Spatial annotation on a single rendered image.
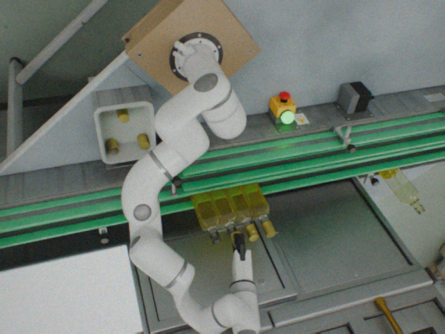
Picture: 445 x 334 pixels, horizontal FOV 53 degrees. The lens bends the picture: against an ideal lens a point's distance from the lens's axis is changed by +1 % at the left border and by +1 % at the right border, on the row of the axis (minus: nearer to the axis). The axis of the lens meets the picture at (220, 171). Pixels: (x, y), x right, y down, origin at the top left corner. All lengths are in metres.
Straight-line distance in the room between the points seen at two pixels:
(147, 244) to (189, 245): 0.47
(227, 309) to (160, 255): 0.22
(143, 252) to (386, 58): 1.12
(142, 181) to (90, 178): 0.51
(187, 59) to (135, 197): 0.42
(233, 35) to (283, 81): 0.34
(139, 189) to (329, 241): 0.86
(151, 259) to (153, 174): 0.21
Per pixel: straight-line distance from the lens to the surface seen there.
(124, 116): 1.40
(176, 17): 1.23
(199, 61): 1.20
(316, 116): 1.65
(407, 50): 1.79
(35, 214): 1.49
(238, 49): 1.33
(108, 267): 1.52
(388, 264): 1.69
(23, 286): 1.55
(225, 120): 1.04
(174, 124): 0.98
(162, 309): 1.42
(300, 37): 1.51
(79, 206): 1.48
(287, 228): 1.67
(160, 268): 1.10
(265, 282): 1.48
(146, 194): 1.03
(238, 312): 1.17
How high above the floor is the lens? 1.91
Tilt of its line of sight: 41 degrees down
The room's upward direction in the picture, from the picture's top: 157 degrees clockwise
